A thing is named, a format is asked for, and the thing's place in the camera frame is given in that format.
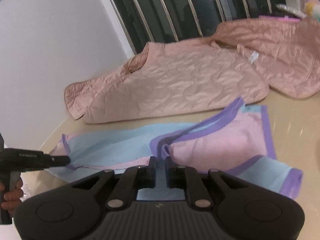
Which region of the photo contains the pink quilted jacket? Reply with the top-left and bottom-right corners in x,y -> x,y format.
64,17 -> 320,125

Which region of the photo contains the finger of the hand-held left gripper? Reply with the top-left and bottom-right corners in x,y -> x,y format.
43,155 -> 71,168

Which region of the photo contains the metal window railing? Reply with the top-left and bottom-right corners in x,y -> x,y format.
100,0 -> 300,55

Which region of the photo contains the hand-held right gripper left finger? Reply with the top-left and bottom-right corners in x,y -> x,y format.
72,156 -> 157,210

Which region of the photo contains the person's left hand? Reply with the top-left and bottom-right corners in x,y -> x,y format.
1,179 -> 24,216

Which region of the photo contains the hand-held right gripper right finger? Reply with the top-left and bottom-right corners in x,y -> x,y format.
165,156 -> 250,210

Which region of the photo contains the silver patterned packet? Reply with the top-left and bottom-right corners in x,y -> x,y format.
275,3 -> 307,18

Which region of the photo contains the dark glass window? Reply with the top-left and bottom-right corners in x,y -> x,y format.
104,0 -> 288,54

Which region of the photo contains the pink blue mesh shirt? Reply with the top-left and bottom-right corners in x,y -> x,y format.
47,96 -> 303,201

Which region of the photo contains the white plush toy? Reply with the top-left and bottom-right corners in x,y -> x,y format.
303,1 -> 320,21

